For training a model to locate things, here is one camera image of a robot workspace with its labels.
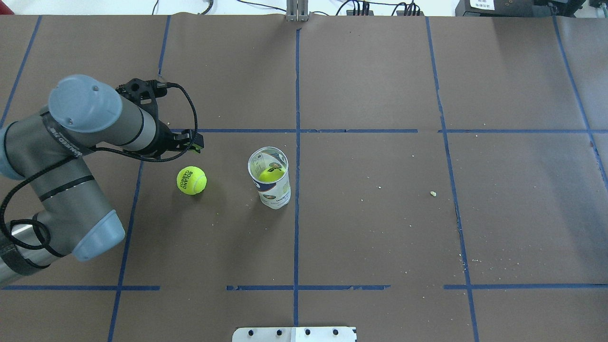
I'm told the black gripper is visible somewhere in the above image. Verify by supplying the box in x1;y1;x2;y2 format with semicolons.
152;122;204;160

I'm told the yellow tennis ball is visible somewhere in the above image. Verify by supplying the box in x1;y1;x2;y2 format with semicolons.
176;165;207;195

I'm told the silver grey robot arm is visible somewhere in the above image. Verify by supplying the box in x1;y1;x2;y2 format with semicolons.
1;75;204;286

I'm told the clear tennis ball can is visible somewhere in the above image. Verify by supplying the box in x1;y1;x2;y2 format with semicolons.
247;146;291;209

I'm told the tennis ball inside can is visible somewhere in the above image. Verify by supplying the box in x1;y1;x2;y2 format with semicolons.
258;163;286;183

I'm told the black computer box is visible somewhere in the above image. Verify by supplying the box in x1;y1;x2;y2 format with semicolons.
455;0;553;18

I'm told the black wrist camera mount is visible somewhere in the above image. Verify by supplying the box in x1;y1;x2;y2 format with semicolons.
115;78;168;119

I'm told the aluminium frame post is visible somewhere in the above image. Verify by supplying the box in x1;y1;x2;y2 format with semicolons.
285;0;310;22

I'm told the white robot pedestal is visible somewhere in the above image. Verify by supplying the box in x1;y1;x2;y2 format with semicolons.
232;326;358;342

